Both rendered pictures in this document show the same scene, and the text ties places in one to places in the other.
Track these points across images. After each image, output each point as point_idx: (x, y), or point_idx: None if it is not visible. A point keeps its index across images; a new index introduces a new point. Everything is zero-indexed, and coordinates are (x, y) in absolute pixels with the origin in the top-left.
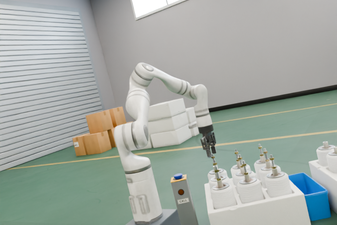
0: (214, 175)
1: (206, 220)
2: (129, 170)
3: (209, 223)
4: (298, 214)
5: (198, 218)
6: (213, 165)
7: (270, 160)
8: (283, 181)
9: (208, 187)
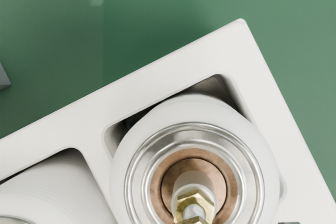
0: (116, 202)
1: (181, 26)
2: None
3: (153, 54)
4: None
5: None
6: (176, 204)
7: None
8: None
9: (159, 88)
